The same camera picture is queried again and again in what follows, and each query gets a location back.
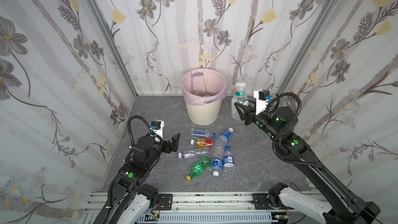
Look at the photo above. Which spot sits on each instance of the clear bottle blue cap flat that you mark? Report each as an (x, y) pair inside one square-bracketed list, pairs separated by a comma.
[(198, 133)]

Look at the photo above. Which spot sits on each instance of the green bottle yellow cap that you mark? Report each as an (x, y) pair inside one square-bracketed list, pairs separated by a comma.
[(201, 93)]

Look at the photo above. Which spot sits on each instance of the clear bottle blue cap upright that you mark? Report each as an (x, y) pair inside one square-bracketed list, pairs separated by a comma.
[(228, 161)]

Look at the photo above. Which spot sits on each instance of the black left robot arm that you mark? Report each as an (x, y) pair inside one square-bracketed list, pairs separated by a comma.
[(128, 195)]

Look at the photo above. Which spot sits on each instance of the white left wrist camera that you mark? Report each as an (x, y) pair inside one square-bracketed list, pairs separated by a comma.
[(157, 127)]

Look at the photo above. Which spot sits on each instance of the aluminium mounting rail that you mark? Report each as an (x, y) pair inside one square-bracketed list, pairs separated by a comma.
[(199, 202)]

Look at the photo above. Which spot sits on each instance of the white cable duct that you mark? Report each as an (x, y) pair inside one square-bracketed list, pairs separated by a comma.
[(208, 218)]

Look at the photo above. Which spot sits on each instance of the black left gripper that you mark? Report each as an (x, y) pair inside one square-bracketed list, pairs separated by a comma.
[(168, 144)]

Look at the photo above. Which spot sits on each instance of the green bottle middle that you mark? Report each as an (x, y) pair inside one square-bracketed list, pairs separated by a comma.
[(198, 168)]

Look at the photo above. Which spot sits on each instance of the clear bottle purple label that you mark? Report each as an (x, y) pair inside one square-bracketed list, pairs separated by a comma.
[(193, 153)]

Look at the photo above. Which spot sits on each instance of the clear bottle white cap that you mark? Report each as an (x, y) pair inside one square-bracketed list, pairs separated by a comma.
[(217, 165)]

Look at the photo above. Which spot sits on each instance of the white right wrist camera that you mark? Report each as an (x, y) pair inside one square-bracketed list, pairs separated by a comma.
[(263, 97)]

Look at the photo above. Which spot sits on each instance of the orange red drink bottle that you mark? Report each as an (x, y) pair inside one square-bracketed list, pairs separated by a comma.
[(202, 143)]

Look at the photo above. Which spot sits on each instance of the cream plastic waste bin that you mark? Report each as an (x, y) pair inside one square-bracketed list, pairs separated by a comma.
[(204, 114)]

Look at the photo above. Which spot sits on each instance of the clear bottle green cap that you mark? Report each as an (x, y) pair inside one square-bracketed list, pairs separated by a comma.
[(239, 97)]

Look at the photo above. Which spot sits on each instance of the tall clear bottle blue label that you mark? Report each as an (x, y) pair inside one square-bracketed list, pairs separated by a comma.
[(221, 142)]

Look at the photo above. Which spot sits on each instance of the pink bin liner bag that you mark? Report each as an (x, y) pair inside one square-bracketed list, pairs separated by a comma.
[(206, 80)]

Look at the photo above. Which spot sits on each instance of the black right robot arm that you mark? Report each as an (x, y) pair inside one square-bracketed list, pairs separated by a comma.
[(342, 206)]

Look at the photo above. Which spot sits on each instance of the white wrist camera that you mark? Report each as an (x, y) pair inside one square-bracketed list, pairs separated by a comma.
[(157, 127), (263, 97)]

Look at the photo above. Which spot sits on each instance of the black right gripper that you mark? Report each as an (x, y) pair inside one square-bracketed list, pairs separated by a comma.
[(252, 116)]

